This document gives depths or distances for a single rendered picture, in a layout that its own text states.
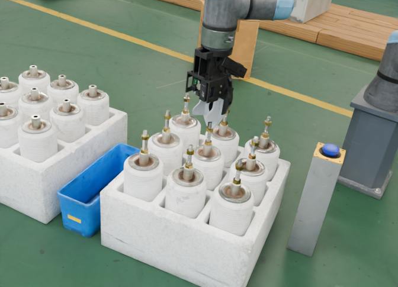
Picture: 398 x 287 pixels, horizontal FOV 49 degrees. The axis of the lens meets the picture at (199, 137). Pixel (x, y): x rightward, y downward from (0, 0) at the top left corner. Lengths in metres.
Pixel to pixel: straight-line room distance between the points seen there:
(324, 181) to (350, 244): 0.30
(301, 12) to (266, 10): 2.09
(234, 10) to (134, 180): 0.45
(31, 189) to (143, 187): 0.33
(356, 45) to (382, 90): 1.47
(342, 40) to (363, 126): 1.49
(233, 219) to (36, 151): 0.55
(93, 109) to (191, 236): 0.53
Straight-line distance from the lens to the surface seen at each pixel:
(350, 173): 1.57
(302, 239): 1.24
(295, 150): 1.70
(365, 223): 1.45
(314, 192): 1.14
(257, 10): 0.95
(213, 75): 0.98
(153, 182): 1.06
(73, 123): 1.27
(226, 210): 0.98
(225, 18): 0.93
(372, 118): 1.46
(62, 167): 1.24
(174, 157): 1.14
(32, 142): 1.20
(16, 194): 1.30
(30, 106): 1.34
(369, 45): 2.88
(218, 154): 1.12
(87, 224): 1.20
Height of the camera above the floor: 0.86
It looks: 31 degrees down
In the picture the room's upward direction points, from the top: 7 degrees clockwise
